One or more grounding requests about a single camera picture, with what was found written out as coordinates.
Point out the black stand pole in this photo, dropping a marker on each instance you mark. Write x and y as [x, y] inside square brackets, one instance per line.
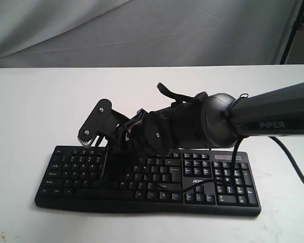
[294, 33]

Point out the grey backdrop cloth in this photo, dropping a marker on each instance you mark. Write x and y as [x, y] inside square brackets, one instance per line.
[40, 34]

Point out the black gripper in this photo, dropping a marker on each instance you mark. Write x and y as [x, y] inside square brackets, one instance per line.
[145, 135]

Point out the black acer keyboard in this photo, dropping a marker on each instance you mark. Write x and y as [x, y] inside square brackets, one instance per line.
[186, 181]

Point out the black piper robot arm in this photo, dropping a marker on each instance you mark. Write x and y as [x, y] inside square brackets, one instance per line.
[204, 121]

